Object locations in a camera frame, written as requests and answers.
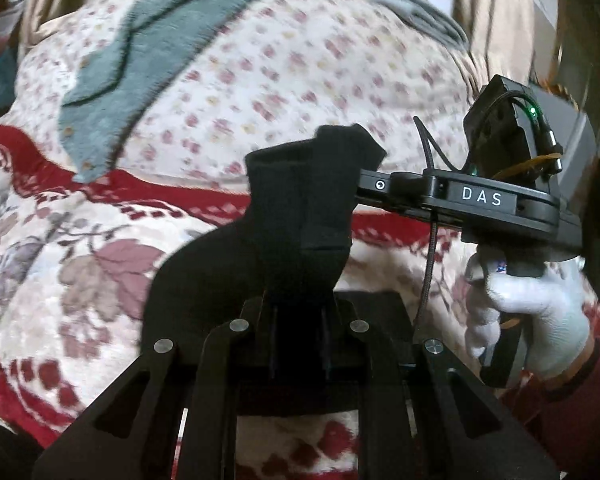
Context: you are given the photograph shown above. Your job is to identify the black pants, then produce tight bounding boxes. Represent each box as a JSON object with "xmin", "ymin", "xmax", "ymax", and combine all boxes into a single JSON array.
[{"xmin": 140, "ymin": 125, "xmax": 385, "ymax": 416}]

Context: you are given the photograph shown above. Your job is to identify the red sleeve right forearm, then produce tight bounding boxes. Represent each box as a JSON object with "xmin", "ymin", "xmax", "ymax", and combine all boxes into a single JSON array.
[{"xmin": 502, "ymin": 336, "xmax": 600, "ymax": 479}]

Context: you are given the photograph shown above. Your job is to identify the right hand white glove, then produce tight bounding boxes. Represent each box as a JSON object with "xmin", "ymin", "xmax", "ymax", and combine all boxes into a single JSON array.
[{"xmin": 462, "ymin": 251, "xmax": 592, "ymax": 384}]

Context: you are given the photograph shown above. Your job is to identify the red white floral blanket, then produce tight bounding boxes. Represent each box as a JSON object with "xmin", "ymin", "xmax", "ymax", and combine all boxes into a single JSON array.
[{"xmin": 0, "ymin": 123, "xmax": 600, "ymax": 480}]

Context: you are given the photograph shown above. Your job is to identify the white floral quilt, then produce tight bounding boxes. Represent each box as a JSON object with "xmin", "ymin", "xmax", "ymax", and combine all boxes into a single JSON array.
[{"xmin": 14, "ymin": 0, "xmax": 487, "ymax": 196}]

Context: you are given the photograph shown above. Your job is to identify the teal fleece garment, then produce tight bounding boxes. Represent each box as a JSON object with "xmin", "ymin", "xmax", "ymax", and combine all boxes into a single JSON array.
[{"xmin": 58, "ymin": 0, "xmax": 253, "ymax": 183}]

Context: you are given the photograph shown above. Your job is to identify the black camera box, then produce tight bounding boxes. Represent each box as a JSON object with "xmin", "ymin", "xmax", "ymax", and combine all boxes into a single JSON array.
[{"xmin": 463, "ymin": 75, "xmax": 564, "ymax": 192}]

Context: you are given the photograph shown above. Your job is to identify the black braided cable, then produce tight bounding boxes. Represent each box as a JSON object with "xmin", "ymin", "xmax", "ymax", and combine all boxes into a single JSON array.
[{"xmin": 410, "ymin": 115, "xmax": 470, "ymax": 340}]

